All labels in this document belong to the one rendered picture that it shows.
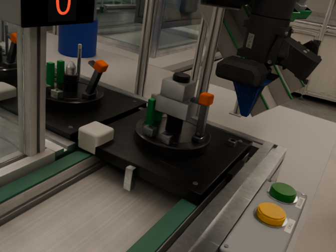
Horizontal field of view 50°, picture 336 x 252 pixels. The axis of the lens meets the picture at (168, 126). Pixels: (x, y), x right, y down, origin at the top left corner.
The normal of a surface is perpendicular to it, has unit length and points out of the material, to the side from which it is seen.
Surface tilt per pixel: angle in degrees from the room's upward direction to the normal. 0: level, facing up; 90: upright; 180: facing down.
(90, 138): 90
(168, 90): 90
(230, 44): 90
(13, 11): 90
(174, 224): 0
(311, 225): 0
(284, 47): 67
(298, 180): 0
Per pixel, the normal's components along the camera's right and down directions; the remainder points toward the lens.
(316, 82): -0.37, 0.33
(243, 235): 0.15, -0.90
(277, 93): -0.64, 0.22
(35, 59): 0.85, 0.33
